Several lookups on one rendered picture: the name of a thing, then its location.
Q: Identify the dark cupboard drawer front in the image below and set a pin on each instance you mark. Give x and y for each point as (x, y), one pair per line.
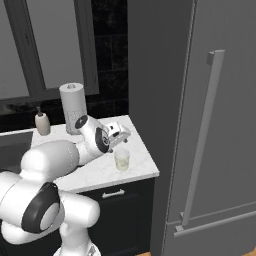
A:
(124, 192)

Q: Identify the white paper towel roll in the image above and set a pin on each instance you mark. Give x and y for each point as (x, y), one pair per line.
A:
(72, 106)

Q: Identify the dark sink basin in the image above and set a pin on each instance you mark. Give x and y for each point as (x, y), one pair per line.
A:
(11, 151)

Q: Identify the beige soap dispenser bottle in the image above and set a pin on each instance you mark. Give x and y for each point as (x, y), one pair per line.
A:
(42, 124)

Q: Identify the grey fridge door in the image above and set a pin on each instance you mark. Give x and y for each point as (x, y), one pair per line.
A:
(216, 110)

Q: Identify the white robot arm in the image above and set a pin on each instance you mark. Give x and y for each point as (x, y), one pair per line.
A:
(50, 173)

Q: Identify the glass of lemonade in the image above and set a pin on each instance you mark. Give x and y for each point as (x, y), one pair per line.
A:
(122, 161)

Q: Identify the dark cupboard door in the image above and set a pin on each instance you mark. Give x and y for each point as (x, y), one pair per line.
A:
(125, 226)

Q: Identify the dark framed window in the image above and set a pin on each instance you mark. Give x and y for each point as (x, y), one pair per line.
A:
(43, 46)

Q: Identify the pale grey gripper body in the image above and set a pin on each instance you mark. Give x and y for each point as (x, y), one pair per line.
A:
(120, 134)

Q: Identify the grey fridge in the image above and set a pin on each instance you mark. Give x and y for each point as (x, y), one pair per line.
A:
(200, 126)

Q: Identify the grey fridge drawer front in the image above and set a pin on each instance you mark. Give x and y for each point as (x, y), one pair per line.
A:
(213, 238)

